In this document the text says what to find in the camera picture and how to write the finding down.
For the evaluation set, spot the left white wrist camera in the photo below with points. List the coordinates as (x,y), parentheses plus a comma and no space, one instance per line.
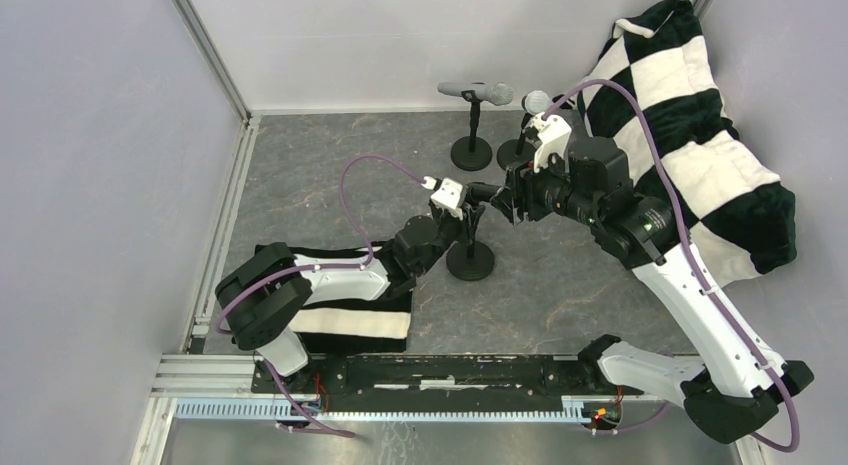
(447,194)

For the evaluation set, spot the white cable duct strip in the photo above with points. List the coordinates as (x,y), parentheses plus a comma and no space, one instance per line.
(280,410)

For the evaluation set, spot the black mic stand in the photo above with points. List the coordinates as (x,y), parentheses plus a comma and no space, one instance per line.
(468,259)
(516,150)
(467,153)

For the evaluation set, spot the black mic stand back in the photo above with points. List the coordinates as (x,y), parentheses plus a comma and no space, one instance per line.
(468,259)

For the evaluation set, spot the silver grey microphone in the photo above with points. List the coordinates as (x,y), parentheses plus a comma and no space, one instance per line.
(499,94)

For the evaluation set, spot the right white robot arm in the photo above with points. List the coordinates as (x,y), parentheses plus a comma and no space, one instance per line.
(737,384)

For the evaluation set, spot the black white checkered pillow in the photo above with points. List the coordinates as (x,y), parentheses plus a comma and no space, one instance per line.
(652,91)

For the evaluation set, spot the black white striped cloth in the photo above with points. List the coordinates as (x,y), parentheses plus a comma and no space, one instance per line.
(334,301)

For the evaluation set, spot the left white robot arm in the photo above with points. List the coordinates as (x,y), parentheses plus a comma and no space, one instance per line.
(414,246)

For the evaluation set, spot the white microphone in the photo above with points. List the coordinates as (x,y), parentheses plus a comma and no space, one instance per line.
(536,102)

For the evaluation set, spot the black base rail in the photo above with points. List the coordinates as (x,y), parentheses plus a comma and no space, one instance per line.
(429,383)

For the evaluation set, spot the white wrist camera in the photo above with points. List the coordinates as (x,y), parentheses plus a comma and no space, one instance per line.
(552,134)
(447,194)

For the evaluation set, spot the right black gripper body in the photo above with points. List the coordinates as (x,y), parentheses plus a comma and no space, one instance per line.
(519,193)

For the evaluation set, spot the black microphone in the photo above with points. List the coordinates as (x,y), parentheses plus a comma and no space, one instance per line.
(479,192)

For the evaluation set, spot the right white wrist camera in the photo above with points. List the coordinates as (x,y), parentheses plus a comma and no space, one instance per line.
(552,134)

